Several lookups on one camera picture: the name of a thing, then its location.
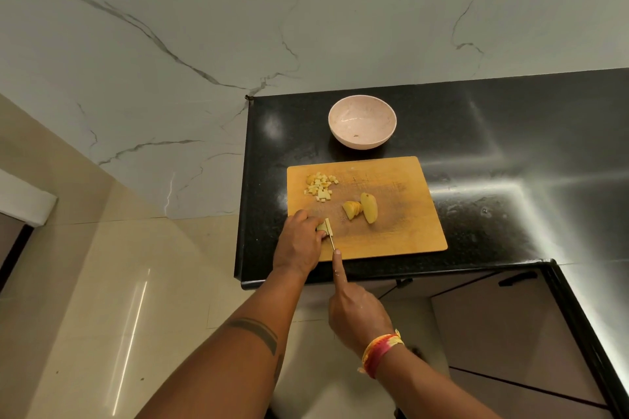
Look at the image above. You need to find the person's left hand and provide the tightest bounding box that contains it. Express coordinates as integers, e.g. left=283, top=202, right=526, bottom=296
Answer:
left=273, top=209, right=328, bottom=280

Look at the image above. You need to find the person's right hand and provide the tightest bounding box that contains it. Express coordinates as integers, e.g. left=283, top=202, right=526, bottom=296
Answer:
left=328, top=248, right=396, bottom=359

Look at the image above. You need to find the pile of diced potato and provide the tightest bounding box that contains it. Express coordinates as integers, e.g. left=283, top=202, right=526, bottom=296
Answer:
left=303, top=172, right=341, bottom=204

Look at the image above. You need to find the yellow potato half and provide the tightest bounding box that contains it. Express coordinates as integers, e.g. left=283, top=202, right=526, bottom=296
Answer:
left=360, top=192, right=380, bottom=225

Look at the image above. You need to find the pink speckled bowl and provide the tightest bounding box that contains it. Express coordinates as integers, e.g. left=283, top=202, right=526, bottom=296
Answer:
left=328, top=94, right=398, bottom=151

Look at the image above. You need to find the person's left forearm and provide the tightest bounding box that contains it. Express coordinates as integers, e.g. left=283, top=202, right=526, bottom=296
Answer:
left=135, top=270, right=311, bottom=419

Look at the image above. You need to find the person's right forearm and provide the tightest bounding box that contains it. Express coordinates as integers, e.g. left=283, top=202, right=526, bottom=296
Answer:
left=375, top=344, right=502, bottom=419

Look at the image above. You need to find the wooden cutting board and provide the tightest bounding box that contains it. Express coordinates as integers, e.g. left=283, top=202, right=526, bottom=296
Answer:
left=286, top=156, right=449, bottom=263

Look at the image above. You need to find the red orange thread bracelet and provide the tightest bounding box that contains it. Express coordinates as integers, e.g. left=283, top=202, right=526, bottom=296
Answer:
left=356, top=329, right=406, bottom=380

